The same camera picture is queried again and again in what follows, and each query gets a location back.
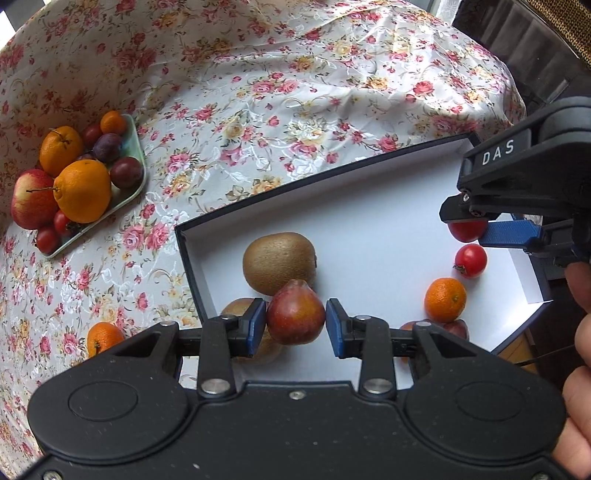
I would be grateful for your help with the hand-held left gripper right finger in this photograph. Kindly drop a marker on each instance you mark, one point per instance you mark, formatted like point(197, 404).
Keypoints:
point(338, 327)

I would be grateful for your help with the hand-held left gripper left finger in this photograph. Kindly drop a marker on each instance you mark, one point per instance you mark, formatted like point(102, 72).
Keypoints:
point(253, 327)

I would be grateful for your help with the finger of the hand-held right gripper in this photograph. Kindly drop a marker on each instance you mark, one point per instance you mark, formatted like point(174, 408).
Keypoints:
point(508, 233)
point(461, 210)

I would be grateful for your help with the small brown kiwi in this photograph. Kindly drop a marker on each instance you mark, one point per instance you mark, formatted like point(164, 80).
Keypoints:
point(233, 307)

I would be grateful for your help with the red tomato with green stem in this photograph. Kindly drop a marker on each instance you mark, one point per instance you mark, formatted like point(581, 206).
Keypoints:
point(472, 260)

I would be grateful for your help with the large brown kiwi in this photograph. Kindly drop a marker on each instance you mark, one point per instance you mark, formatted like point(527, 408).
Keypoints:
point(277, 261)

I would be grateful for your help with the black white-lined cardboard box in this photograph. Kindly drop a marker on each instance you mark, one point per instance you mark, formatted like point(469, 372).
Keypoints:
point(369, 221)

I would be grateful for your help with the person's right hand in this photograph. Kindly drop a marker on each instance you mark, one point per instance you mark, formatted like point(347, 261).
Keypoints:
point(579, 397)

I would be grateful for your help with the dark furniture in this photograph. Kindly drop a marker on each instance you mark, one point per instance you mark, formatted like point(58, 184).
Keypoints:
point(531, 55)

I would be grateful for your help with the small mandarin with stem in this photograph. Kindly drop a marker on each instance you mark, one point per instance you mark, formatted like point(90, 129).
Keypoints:
point(104, 337)

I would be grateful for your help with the large dark red plum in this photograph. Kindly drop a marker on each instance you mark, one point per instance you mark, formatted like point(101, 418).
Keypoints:
point(126, 172)

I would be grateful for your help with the large pear-shaped orange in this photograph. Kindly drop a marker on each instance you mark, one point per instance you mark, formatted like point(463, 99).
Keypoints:
point(83, 190)

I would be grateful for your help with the small red tomato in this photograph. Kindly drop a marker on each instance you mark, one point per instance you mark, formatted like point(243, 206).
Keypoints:
point(61, 222)
point(47, 240)

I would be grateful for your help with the pale green tray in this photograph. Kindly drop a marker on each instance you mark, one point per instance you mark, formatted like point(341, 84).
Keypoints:
point(134, 143)

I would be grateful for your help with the floral tablecloth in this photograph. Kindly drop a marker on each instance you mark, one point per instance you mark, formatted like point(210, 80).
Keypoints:
point(277, 69)

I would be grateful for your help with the purple plum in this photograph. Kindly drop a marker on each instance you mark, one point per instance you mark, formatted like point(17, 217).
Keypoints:
point(107, 146)

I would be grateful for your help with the tiny mandarin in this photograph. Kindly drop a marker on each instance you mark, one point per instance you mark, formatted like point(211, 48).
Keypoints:
point(113, 122)

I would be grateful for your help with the red apple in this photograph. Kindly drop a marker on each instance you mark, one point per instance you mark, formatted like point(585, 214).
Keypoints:
point(31, 199)

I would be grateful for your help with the round orange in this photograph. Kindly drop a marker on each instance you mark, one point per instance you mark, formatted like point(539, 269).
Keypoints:
point(61, 150)

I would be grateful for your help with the window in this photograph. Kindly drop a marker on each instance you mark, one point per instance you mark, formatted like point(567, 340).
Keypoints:
point(5, 18)

